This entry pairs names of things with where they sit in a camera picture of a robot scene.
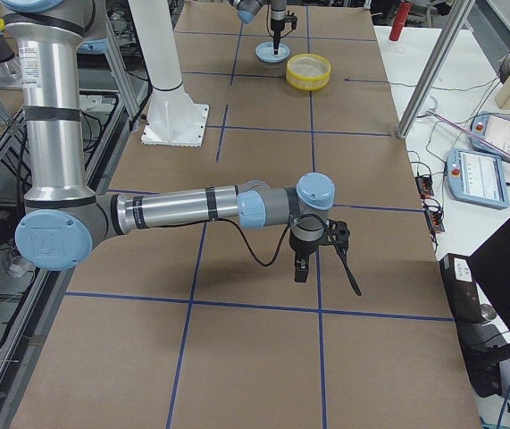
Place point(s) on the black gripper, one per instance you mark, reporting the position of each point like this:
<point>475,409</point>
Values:
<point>300,247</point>
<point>276,26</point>

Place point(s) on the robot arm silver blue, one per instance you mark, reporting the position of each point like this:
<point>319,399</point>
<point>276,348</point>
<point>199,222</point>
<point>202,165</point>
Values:
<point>66,217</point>
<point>278,18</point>

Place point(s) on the yellow bamboo steamer basket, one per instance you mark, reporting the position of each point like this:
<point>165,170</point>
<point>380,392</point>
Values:
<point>308,72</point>

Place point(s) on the light blue plate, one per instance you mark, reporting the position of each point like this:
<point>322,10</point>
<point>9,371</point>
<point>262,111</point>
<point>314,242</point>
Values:
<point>264,52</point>

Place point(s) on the red cylinder bottle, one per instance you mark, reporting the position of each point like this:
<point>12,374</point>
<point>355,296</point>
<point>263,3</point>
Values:
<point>400,20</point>

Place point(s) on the orange black connector board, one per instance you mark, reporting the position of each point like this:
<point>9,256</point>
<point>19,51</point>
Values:
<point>424,185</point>

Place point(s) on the black desktop computer box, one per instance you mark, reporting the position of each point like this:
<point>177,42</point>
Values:
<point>461,289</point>

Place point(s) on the near teach pendant tablet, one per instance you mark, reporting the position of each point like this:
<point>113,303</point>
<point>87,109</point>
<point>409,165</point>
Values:
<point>477,178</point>

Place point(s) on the teach pendant tablet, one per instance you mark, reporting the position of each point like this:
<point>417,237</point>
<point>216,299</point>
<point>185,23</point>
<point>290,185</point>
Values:
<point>477,178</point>
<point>495,128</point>

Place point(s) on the far teach pendant tablet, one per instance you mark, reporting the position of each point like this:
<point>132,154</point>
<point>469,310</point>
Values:
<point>495,128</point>

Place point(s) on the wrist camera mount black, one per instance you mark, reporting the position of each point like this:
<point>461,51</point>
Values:
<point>336,234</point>
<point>291,19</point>

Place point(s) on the white pedestal column base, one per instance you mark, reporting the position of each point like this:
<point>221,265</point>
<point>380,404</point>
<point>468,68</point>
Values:
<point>172,118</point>

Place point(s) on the aluminium frame post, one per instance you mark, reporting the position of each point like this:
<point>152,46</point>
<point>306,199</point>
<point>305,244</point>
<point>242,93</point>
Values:
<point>439,53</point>

